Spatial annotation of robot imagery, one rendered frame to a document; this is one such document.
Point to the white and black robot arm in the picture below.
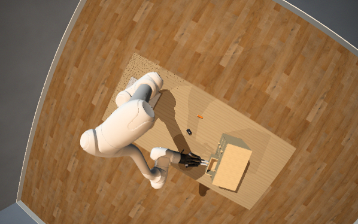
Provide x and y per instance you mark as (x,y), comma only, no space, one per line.
(129,122)

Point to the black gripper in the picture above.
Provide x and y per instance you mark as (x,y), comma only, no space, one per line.
(192,161)

